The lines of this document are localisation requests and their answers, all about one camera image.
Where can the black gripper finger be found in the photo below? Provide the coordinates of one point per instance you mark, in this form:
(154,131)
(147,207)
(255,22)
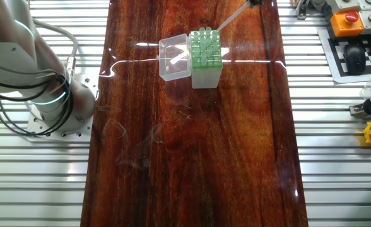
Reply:
(252,3)
(259,2)

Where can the orange emergency stop box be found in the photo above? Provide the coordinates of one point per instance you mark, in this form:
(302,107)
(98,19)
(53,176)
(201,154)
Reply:
(343,28)

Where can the pipette tip box green rack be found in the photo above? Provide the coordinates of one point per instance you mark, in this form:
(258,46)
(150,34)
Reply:
(204,79)

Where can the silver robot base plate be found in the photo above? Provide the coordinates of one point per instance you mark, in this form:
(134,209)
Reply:
(89,85)

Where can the glossy wood grain board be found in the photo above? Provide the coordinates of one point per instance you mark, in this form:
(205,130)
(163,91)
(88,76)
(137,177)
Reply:
(188,157)

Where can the black computer mouse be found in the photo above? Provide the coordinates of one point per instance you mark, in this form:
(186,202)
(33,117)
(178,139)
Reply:
(355,60)

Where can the checkerboard calibration sheet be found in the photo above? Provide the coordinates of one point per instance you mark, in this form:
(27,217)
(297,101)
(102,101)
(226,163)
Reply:
(337,72)

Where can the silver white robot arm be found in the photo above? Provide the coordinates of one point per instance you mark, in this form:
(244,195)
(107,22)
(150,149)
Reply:
(12,56)

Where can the clear plastic cup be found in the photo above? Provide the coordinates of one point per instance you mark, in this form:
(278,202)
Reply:
(367,93)

